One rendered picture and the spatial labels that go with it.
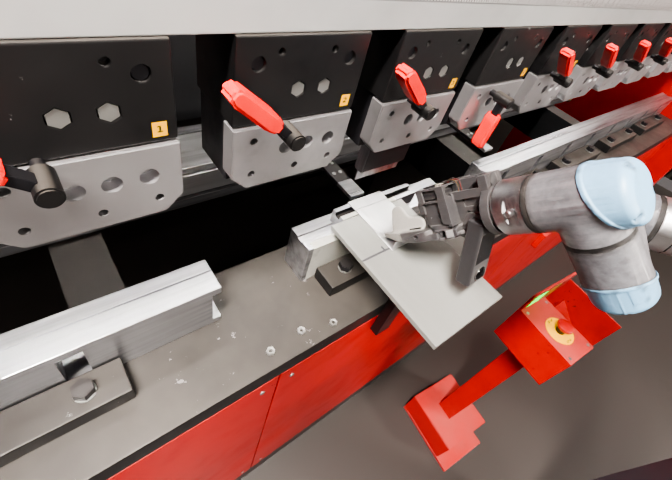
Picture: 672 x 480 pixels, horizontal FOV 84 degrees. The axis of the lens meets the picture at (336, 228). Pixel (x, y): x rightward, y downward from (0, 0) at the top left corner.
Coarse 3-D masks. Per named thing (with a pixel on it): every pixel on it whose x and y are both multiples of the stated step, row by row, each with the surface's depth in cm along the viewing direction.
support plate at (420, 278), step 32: (352, 224) 67; (384, 256) 64; (416, 256) 66; (448, 256) 67; (384, 288) 59; (416, 288) 61; (448, 288) 62; (480, 288) 64; (416, 320) 56; (448, 320) 58
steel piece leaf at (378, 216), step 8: (384, 200) 74; (368, 208) 71; (376, 208) 72; (384, 208) 72; (392, 208) 73; (360, 216) 69; (368, 216) 69; (376, 216) 70; (384, 216) 70; (368, 224) 68; (376, 224) 68; (384, 224) 69; (392, 224) 70; (376, 232) 67; (384, 232) 68; (384, 240) 66; (392, 240) 67; (392, 248) 65
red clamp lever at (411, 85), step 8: (400, 64) 41; (400, 72) 40; (408, 72) 40; (416, 72) 40; (400, 80) 41; (408, 80) 40; (416, 80) 41; (408, 88) 41; (416, 88) 42; (408, 96) 44; (416, 96) 43; (424, 96) 44; (416, 104) 45; (424, 104) 46; (416, 112) 48; (424, 112) 47; (432, 112) 47
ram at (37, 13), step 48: (0, 0) 20; (48, 0) 22; (96, 0) 23; (144, 0) 24; (192, 0) 26; (240, 0) 28; (288, 0) 30; (336, 0) 33; (384, 0) 36; (432, 0) 40
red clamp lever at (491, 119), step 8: (496, 96) 60; (504, 96) 59; (496, 104) 61; (504, 104) 59; (512, 104) 60; (488, 112) 62; (496, 112) 61; (488, 120) 62; (496, 120) 61; (480, 128) 64; (488, 128) 62; (480, 136) 64; (488, 136) 64; (480, 144) 65
